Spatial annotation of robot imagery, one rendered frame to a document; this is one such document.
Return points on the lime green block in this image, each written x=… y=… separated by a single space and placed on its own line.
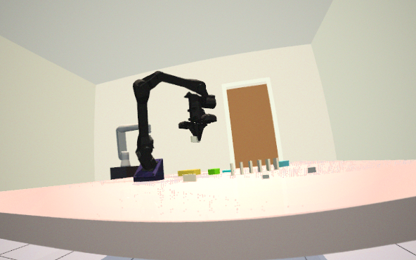
x=213 y=171

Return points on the yellow rectangular block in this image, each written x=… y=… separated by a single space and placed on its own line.
x=190 y=171

